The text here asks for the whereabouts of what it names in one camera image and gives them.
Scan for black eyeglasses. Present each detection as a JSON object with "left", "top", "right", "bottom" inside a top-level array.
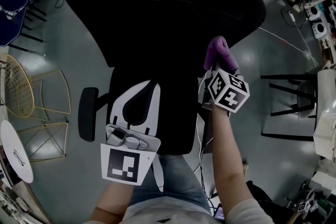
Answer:
[{"left": 13, "top": 150, "right": 26, "bottom": 167}]

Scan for white round table gold base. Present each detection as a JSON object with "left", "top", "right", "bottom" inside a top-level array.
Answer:
[{"left": 0, "top": 120, "right": 69, "bottom": 184}]

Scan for person's grey shirt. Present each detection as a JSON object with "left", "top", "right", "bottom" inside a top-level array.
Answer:
[{"left": 83, "top": 196, "right": 275, "bottom": 224}]

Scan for white round device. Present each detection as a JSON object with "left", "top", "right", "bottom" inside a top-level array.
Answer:
[
  {"left": 306, "top": 6, "right": 322, "bottom": 22},
  {"left": 312, "top": 22, "right": 330, "bottom": 40}
]

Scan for gold wire chair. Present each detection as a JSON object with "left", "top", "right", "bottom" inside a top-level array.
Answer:
[{"left": 0, "top": 54, "right": 71, "bottom": 123}]

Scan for black office chair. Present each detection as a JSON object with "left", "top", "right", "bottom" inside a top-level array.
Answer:
[{"left": 62, "top": 0, "right": 268, "bottom": 156}]

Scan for white floor cable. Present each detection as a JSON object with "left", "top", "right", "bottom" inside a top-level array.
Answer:
[{"left": 258, "top": 27, "right": 318, "bottom": 66}]

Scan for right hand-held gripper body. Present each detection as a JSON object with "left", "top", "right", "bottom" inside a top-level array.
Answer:
[{"left": 201, "top": 68, "right": 250, "bottom": 113}]

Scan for white perforated box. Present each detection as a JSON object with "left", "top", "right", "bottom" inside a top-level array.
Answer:
[{"left": 313, "top": 111, "right": 336, "bottom": 161}]

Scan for purple cloth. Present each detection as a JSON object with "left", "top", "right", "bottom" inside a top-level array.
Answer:
[{"left": 203, "top": 36, "right": 240, "bottom": 74}]

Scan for person's blue jeans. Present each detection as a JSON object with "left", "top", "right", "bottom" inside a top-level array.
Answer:
[{"left": 128, "top": 154, "right": 212, "bottom": 212}]

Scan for white power strip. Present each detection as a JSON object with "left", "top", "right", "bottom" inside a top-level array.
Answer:
[{"left": 288, "top": 10, "right": 320, "bottom": 66}]

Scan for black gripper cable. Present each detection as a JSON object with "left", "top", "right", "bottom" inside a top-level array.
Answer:
[{"left": 199, "top": 162, "right": 218, "bottom": 208}]

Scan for black smartphone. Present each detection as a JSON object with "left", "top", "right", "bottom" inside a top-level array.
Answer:
[{"left": 214, "top": 206, "right": 226, "bottom": 224}]

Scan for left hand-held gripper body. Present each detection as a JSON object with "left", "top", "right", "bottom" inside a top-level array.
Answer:
[{"left": 100, "top": 124, "right": 161, "bottom": 187}]

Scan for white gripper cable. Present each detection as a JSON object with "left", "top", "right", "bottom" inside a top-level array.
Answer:
[{"left": 195, "top": 77, "right": 220, "bottom": 199}]

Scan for person's left forearm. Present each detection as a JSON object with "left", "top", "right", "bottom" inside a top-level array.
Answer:
[{"left": 89, "top": 180, "right": 134, "bottom": 222}]

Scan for grey stool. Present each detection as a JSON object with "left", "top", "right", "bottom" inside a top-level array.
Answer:
[{"left": 296, "top": 81, "right": 317, "bottom": 119}]

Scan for person's right forearm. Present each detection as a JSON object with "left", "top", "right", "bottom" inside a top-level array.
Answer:
[{"left": 211, "top": 106, "right": 253, "bottom": 216}]

